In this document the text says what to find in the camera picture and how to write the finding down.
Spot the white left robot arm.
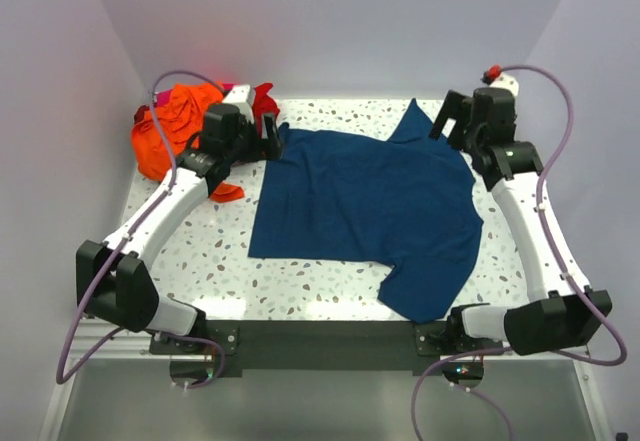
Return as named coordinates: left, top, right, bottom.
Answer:
left=76, top=103, right=283, bottom=337

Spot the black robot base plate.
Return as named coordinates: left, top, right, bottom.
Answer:
left=149, top=320, right=502, bottom=380

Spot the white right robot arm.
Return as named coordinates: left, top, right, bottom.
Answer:
left=429, top=85, right=612, bottom=355

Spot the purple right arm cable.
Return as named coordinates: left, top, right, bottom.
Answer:
left=410, top=64, right=629, bottom=441

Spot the red t-shirt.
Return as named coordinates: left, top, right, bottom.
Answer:
left=133, top=82, right=280, bottom=124

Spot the blue t-shirt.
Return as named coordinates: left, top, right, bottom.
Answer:
left=248, top=101, right=483, bottom=323

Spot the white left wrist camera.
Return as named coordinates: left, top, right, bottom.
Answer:
left=223, top=84, right=255, bottom=122

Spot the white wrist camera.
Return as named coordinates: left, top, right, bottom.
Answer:
left=481, top=65, right=519, bottom=97
left=223, top=84, right=255, bottom=122

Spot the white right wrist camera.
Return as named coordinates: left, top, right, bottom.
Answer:
left=481, top=65, right=519, bottom=97

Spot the orange t-shirt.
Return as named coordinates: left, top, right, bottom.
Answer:
left=131, top=83, right=223, bottom=182

